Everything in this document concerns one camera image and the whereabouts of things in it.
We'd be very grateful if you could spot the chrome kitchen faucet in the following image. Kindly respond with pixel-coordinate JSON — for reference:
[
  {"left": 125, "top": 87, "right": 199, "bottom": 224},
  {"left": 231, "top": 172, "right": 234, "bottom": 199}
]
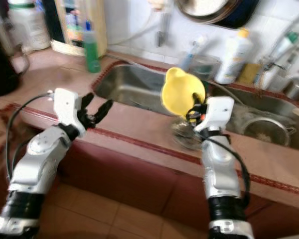
[{"left": 259, "top": 10, "right": 299, "bottom": 75}]

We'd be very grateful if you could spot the steel sink basin with strainer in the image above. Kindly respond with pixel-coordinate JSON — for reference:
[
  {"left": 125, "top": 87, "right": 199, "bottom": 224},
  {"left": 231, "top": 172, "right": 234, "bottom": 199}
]
[{"left": 224, "top": 82, "right": 299, "bottom": 145}]

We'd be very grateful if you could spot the hanging dark pan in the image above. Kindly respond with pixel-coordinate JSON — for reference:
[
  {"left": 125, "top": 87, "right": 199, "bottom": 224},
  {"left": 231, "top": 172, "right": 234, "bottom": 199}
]
[{"left": 214, "top": 0, "right": 260, "bottom": 29}]

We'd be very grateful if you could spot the white detergent bottle yellow cap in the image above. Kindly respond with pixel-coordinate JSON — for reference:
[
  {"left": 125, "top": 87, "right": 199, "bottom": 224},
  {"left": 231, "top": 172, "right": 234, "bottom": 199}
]
[{"left": 214, "top": 28, "right": 254, "bottom": 84}]

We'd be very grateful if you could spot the hanging steel pan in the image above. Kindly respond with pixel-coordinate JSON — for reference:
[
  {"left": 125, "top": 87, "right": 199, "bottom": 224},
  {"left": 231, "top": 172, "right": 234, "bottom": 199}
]
[{"left": 175, "top": 0, "right": 235, "bottom": 23}]

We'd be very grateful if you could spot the green dish soap bottle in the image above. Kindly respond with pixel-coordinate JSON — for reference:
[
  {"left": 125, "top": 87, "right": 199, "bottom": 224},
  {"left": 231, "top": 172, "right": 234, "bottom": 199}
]
[{"left": 82, "top": 20, "right": 101, "bottom": 74}]

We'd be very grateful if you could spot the white blue toothbrush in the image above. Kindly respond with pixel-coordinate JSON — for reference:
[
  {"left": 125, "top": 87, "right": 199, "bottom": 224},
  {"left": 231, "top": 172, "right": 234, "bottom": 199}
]
[{"left": 184, "top": 35, "right": 207, "bottom": 60}]

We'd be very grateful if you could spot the yellow plastic bowl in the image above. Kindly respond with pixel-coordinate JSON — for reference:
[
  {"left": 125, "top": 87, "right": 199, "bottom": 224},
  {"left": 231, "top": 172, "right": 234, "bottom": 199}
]
[{"left": 161, "top": 66, "right": 206, "bottom": 119}]

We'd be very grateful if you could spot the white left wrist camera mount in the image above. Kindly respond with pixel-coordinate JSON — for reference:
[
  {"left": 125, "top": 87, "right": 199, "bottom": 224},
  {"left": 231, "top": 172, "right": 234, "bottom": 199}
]
[{"left": 54, "top": 88, "right": 83, "bottom": 136}]

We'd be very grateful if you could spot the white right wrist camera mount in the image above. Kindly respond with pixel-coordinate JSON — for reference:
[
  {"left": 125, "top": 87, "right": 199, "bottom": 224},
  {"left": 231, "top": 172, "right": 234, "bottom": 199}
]
[{"left": 199, "top": 97, "right": 235, "bottom": 132}]

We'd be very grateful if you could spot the round steel strainer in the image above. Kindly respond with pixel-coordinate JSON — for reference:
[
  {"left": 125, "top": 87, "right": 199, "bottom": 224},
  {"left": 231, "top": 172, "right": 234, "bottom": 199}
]
[{"left": 242, "top": 116, "right": 295, "bottom": 146}]

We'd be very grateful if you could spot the beige water ionizer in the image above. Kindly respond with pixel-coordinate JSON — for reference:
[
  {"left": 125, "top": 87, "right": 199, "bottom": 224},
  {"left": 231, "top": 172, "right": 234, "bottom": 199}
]
[{"left": 54, "top": 0, "right": 108, "bottom": 56}]

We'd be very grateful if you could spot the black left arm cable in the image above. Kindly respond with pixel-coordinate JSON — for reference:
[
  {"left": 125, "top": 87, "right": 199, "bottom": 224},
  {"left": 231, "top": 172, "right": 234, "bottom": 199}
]
[{"left": 4, "top": 91, "right": 58, "bottom": 185}]

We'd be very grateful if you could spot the yellow sponge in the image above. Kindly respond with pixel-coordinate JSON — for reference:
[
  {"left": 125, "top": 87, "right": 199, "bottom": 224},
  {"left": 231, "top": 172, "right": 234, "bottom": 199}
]
[{"left": 238, "top": 62, "right": 262, "bottom": 84}]

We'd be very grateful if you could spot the white bottle green cap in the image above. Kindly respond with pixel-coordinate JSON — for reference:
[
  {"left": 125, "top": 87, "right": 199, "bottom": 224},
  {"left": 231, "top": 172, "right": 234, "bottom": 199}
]
[{"left": 264, "top": 31, "right": 299, "bottom": 88}]

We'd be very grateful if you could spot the black electric kettle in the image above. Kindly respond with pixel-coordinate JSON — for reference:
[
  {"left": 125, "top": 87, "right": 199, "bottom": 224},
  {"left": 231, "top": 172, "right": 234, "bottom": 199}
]
[{"left": 0, "top": 5, "right": 28, "bottom": 98}]

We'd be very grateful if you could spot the chrome ionizer spout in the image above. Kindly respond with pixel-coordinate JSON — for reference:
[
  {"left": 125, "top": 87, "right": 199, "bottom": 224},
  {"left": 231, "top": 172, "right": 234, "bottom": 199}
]
[{"left": 149, "top": 0, "right": 171, "bottom": 48}]

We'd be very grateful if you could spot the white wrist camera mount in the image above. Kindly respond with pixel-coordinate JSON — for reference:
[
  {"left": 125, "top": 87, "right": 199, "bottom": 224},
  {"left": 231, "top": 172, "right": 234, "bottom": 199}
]
[
  {"left": 199, "top": 97, "right": 235, "bottom": 132},
  {"left": 54, "top": 88, "right": 83, "bottom": 136}
]

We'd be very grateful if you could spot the square steel sink basin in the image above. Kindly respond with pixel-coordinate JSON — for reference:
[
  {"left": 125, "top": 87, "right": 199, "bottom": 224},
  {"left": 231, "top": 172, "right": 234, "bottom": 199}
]
[{"left": 94, "top": 61, "right": 225, "bottom": 108}]

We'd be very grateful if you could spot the white plastic jar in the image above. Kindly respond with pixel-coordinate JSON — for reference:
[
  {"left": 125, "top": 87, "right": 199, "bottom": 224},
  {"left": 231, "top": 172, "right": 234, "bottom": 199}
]
[{"left": 7, "top": 0, "right": 50, "bottom": 50}]

